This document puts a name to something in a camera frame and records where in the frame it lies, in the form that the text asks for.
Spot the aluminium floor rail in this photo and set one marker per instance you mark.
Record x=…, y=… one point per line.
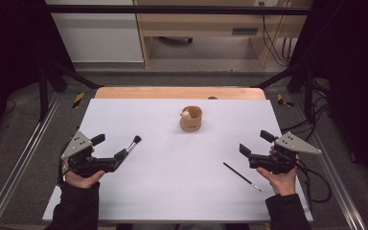
x=343, y=191
x=20, y=159

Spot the tan pot with bear figure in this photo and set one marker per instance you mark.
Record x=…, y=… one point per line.
x=191, y=124

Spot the person's left hand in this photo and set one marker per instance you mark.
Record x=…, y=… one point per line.
x=83, y=182

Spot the black metal stand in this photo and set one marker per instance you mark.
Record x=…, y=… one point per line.
x=43, y=96
x=308, y=96

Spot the white cabinet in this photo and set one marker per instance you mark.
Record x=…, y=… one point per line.
x=99, y=38

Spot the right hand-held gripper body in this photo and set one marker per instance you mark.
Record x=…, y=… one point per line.
x=274, y=159

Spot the black horizontal frame bar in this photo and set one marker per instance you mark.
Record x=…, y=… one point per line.
x=172, y=9

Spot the yellow black striped tape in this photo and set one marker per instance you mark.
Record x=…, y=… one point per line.
x=281, y=99
x=78, y=100

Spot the black makeup brush silver ferrule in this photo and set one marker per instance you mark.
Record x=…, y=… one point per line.
x=133, y=146

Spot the white table cover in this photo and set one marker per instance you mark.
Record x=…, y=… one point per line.
x=172, y=179

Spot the black curtain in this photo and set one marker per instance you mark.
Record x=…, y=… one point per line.
x=9, y=48
x=357, y=64

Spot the light wooden desk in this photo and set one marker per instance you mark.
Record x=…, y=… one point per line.
x=198, y=22

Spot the person's right hand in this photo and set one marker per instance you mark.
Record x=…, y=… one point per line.
x=282, y=183

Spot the thin black liner brush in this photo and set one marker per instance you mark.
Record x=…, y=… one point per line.
x=241, y=176

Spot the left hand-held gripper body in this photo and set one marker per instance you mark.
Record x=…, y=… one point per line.
x=86, y=161

